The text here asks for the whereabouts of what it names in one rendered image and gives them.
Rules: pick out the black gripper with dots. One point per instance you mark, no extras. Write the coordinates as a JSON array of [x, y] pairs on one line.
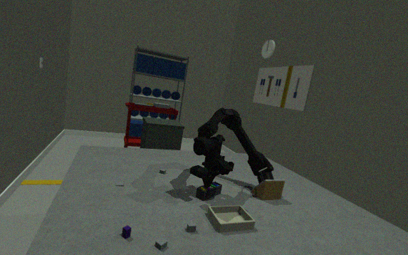
[[207, 173]]

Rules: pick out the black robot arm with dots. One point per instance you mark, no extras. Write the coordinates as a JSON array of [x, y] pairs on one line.
[[205, 144]]

